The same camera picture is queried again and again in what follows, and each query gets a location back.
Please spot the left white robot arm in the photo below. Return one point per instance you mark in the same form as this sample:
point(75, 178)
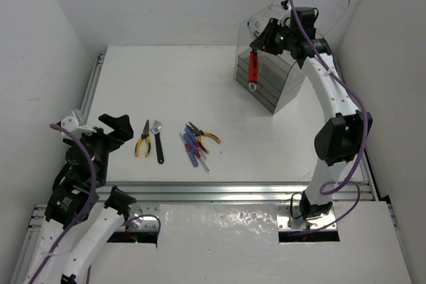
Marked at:
point(59, 257)

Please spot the small blue screwdriver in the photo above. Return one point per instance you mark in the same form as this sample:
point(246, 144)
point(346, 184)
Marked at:
point(193, 137)

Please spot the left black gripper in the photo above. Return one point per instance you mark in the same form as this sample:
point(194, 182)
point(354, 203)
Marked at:
point(108, 136)

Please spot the black handled adjustable wrench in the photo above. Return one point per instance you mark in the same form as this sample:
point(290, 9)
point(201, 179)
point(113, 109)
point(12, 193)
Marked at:
point(156, 129)

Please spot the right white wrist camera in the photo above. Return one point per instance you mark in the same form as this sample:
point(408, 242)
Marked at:
point(287, 11)

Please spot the red handled adjustable wrench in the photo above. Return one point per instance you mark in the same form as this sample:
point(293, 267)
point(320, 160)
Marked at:
point(253, 70)

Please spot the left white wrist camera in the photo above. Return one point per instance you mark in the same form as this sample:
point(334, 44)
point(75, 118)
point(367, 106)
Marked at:
point(75, 124)

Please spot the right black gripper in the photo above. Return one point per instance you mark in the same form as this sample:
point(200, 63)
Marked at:
point(265, 40)

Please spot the clear plastic drawer container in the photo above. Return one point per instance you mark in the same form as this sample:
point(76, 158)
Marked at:
point(280, 78)

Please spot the aluminium table frame rail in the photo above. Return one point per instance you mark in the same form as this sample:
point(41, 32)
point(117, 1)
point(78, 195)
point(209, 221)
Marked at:
point(229, 225)

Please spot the yellow needle nose pliers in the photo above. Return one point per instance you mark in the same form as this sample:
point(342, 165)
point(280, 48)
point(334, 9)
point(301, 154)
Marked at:
point(199, 134)

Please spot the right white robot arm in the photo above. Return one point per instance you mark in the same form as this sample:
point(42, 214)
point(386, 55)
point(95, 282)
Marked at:
point(341, 141)

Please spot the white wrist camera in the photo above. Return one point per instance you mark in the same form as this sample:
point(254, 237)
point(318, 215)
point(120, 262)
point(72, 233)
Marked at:
point(287, 11)
point(75, 124)

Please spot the large blue screwdriver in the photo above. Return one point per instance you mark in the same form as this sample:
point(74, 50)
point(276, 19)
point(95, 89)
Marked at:
point(196, 161)

